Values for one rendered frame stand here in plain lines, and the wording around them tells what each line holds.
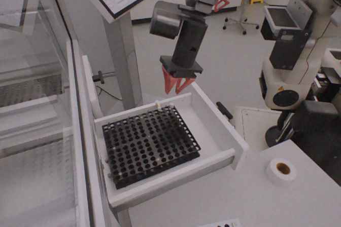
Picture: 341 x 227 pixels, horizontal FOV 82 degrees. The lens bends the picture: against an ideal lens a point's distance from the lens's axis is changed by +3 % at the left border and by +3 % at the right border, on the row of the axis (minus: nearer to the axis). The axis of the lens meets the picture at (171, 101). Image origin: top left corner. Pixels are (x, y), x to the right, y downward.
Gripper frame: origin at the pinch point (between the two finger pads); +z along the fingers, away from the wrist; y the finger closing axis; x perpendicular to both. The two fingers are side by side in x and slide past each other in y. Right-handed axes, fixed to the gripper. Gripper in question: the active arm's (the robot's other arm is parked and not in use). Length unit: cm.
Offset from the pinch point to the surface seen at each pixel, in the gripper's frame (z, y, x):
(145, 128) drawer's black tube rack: 9.7, -7.3, -4.8
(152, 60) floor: 79, 69, 171
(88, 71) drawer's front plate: 10.5, -19.7, 25.5
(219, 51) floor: 51, 157, 158
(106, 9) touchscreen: -1, -9, 64
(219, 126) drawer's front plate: 3.5, 11.0, -11.9
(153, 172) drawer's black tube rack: 13.0, -8.0, -16.1
